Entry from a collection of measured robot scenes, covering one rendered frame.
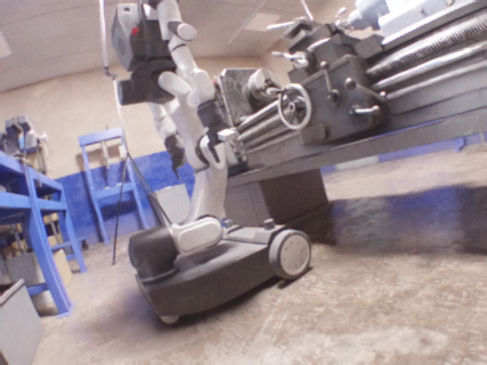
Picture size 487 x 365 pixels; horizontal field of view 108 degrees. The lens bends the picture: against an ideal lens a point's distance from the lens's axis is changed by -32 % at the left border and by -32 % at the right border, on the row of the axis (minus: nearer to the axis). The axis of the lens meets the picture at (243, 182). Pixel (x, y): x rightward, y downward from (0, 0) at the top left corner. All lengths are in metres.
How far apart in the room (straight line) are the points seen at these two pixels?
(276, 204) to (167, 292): 1.15
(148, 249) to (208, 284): 0.26
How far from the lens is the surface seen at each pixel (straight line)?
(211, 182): 1.08
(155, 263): 0.99
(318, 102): 1.14
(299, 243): 1.07
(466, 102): 1.04
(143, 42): 1.19
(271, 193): 1.82
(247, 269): 0.98
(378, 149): 0.99
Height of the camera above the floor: 0.46
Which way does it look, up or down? 2 degrees down
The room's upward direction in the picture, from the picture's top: 16 degrees counter-clockwise
